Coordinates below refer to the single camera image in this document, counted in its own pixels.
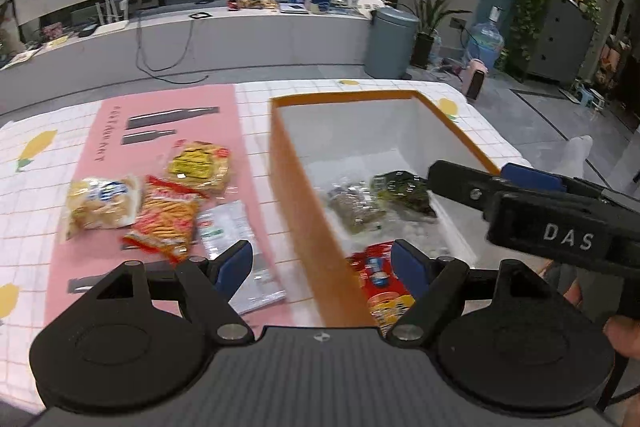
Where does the person's right hand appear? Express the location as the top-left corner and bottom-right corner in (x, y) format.
(602, 314), (640, 359)

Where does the red yellow snack packet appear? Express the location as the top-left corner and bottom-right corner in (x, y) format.
(347, 241), (416, 338)

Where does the blue water bottle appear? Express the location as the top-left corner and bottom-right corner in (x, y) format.
(466, 6), (505, 72)

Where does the potted long-leaf plant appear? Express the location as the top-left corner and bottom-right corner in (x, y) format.
(392, 0), (481, 68)

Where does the white snack packet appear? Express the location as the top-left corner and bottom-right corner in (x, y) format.
(197, 199), (287, 315)

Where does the pink table mat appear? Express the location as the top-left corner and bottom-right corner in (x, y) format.
(45, 84), (296, 340)

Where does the person's white socked foot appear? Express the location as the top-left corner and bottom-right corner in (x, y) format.
(557, 135), (594, 180)

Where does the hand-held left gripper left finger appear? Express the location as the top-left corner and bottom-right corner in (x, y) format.
(85, 239), (254, 344)

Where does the grey drawer cabinet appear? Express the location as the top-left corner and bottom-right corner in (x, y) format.
(527, 0), (598, 85)

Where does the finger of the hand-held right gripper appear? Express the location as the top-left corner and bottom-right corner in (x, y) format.
(500, 163), (617, 204)
(427, 160), (507, 210)

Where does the grey television console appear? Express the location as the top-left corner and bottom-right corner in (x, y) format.
(0, 0), (401, 115)

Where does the red stick snack packet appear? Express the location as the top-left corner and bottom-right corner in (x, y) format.
(121, 175), (203, 264)

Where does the pink heater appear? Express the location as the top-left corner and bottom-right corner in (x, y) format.
(460, 59), (488, 100)

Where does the grey round bin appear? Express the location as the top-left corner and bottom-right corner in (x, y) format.
(363, 6), (420, 79)

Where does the orange white cardboard box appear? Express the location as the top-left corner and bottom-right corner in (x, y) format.
(267, 89), (503, 333)

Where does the small stool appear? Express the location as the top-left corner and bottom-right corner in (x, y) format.
(572, 79), (608, 108)

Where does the bread packet with blue label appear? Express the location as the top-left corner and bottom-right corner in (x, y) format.
(62, 175), (143, 240)

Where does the assorted snack pile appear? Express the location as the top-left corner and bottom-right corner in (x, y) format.
(227, 0), (280, 12)

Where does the clear brown snack packet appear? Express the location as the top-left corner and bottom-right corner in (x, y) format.
(327, 179), (388, 235)

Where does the dark green snack packet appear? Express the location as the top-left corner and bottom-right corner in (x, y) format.
(372, 169), (438, 218)

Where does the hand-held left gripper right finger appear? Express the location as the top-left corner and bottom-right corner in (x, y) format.
(383, 239), (557, 348)

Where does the black cable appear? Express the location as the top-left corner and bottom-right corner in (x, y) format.
(136, 9), (211, 84)

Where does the white router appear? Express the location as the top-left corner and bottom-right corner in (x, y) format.
(95, 0), (132, 30)

